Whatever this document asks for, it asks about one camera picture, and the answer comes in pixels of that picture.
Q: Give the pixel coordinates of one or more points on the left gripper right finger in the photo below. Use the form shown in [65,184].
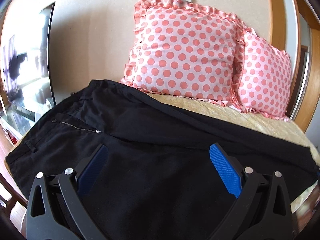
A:
[229,169]

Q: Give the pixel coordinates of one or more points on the wooden door frame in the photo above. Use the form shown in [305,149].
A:
[306,79]

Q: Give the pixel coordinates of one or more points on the black pants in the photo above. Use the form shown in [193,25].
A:
[158,181]

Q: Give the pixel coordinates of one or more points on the polka dot pillow near door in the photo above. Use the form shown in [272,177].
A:
[262,77]

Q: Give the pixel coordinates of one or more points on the polka dot pillow near window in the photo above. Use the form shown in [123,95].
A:
[183,49]

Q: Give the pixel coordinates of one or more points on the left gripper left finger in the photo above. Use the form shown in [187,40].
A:
[89,168]

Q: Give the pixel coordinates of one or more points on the cream yellow bedspread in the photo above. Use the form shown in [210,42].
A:
[275,127]

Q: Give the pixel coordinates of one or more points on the wooden wall panel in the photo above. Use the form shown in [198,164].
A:
[277,24]

